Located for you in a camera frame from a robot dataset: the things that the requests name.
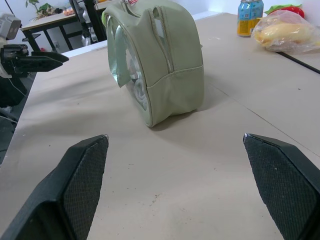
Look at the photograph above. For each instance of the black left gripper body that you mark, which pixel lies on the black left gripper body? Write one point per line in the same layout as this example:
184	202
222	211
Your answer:
11	57

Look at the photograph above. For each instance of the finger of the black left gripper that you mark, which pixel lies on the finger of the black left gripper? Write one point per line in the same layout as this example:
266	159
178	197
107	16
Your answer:
37	64
53	56

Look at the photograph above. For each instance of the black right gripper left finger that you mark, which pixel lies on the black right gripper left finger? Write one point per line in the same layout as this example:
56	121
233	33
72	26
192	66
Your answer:
75	180

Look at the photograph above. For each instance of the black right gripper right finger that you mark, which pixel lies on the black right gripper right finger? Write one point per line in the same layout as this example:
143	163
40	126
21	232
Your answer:
282	180

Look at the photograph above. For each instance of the silver background robot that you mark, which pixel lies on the silver background robot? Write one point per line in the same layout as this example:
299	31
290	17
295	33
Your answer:
86	27

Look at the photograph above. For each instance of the orange fruits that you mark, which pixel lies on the orange fruits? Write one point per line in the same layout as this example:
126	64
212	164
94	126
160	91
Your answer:
68	11

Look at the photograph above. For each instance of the green potted plant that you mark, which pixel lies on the green potted plant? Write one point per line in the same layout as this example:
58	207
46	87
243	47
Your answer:
41	7

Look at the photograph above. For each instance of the black metal stand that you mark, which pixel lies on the black metal stand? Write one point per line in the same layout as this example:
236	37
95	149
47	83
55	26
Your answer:
96	22

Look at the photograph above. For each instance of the white rolled cloth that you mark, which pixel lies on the white rolled cloth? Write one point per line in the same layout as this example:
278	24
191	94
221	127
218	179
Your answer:
140	93

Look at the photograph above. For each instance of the green toiletry bag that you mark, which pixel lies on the green toiletry bag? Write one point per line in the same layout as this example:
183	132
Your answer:
172	57

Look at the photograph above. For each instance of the blue and yellow drink can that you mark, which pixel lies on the blue and yellow drink can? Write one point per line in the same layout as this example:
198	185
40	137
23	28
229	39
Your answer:
247	17

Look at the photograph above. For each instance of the red and green plush toy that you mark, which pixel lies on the red and green plush toy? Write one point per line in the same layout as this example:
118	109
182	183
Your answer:
291	8

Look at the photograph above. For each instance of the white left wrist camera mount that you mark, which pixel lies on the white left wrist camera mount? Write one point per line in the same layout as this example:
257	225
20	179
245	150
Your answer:
8	26

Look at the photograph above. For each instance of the wooden desk with black frame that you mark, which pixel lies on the wooden desk with black frame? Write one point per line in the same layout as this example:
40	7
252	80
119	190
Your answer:
50	21

